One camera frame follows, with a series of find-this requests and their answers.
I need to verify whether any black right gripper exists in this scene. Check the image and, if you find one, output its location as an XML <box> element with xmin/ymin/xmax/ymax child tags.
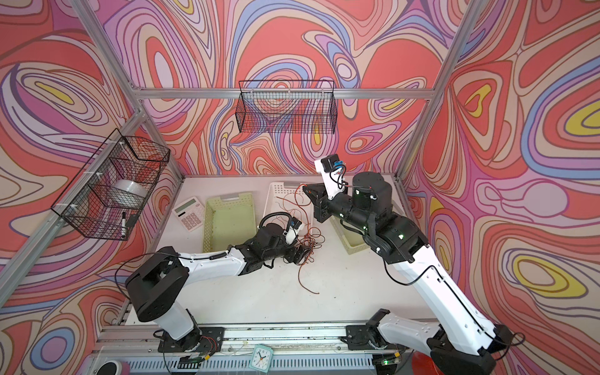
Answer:
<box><xmin>303</xmin><ymin>181</ymin><xmax>373</xmax><ymax>233</ymax></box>

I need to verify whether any red cable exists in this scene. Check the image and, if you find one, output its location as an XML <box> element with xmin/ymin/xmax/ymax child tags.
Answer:
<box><xmin>276</xmin><ymin>184</ymin><xmax>327</xmax><ymax>295</ymax></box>

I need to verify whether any black cable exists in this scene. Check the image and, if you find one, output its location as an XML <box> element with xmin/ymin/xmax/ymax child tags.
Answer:
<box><xmin>292</xmin><ymin>224</ymin><xmax>324</xmax><ymax>268</ymax></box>

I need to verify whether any orange cable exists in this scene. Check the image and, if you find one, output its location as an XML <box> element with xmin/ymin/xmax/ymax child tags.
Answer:
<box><xmin>276</xmin><ymin>191</ymin><xmax>313</xmax><ymax>226</ymax></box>

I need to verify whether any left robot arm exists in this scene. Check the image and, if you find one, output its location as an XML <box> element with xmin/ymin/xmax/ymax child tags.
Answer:
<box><xmin>125</xmin><ymin>212</ymin><xmax>308</xmax><ymax>340</ymax></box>

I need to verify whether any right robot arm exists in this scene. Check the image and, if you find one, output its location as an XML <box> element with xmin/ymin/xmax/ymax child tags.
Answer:
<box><xmin>302</xmin><ymin>172</ymin><xmax>515</xmax><ymax>374</ymax></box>

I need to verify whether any white perforated basket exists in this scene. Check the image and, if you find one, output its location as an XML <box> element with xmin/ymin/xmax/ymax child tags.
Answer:
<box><xmin>263</xmin><ymin>181</ymin><xmax>313</xmax><ymax>233</ymax></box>

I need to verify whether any large green perforated basket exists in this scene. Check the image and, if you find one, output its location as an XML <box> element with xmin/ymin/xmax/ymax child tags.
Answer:
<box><xmin>329</xmin><ymin>217</ymin><xmax>370</xmax><ymax>255</ymax></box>

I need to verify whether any small green perforated basket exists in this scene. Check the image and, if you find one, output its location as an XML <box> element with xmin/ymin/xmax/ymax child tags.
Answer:
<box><xmin>202</xmin><ymin>192</ymin><xmax>257</xmax><ymax>253</ymax></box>

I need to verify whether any small green alarm clock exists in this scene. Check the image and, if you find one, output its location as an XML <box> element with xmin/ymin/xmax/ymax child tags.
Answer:
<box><xmin>248</xmin><ymin>345</ymin><xmax>273</xmax><ymax>373</ymax></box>

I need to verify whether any white desk calculator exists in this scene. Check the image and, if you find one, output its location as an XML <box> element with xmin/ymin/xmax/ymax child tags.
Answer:
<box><xmin>172</xmin><ymin>197</ymin><xmax>205</xmax><ymax>232</ymax></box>

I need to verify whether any red bucket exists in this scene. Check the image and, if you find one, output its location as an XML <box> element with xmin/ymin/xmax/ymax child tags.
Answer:
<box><xmin>411</xmin><ymin>352</ymin><xmax>443</xmax><ymax>375</ymax></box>

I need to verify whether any black marker pen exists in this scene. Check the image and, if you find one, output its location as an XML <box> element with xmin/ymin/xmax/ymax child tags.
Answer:
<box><xmin>120</xmin><ymin>211</ymin><xmax>128</xmax><ymax>239</ymax></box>

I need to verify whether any black round speaker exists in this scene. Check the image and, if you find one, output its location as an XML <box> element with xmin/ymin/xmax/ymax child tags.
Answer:
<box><xmin>95</xmin><ymin>360</ymin><xmax>123</xmax><ymax>375</ymax></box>

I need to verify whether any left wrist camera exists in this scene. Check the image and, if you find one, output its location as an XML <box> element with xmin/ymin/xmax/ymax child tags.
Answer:
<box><xmin>284</xmin><ymin>217</ymin><xmax>305</xmax><ymax>245</ymax></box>

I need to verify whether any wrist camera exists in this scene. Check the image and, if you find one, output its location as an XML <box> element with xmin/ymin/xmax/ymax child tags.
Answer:
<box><xmin>314</xmin><ymin>154</ymin><xmax>347</xmax><ymax>200</ymax></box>
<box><xmin>284</xmin><ymin>217</ymin><xmax>305</xmax><ymax>245</ymax></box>

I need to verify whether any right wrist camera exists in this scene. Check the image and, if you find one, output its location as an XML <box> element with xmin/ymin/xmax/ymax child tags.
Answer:
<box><xmin>314</xmin><ymin>154</ymin><xmax>347</xmax><ymax>200</ymax></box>

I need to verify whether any black wire basket back wall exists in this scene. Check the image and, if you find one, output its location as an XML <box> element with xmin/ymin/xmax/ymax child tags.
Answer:
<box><xmin>235</xmin><ymin>79</ymin><xmax>338</xmax><ymax>134</ymax></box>

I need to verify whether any black wire basket wall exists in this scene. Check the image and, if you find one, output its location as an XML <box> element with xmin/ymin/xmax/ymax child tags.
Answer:
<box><xmin>235</xmin><ymin>79</ymin><xmax>338</xmax><ymax>134</ymax></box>
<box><xmin>51</xmin><ymin>130</ymin><xmax>170</xmax><ymax>241</ymax></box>

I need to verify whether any black wire basket left wall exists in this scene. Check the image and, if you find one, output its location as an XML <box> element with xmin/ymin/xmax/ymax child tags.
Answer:
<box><xmin>51</xmin><ymin>130</ymin><xmax>170</xmax><ymax>241</ymax></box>

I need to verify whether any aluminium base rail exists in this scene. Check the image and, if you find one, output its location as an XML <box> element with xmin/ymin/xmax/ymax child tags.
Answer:
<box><xmin>83</xmin><ymin>320</ymin><xmax>470</xmax><ymax>375</ymax></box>

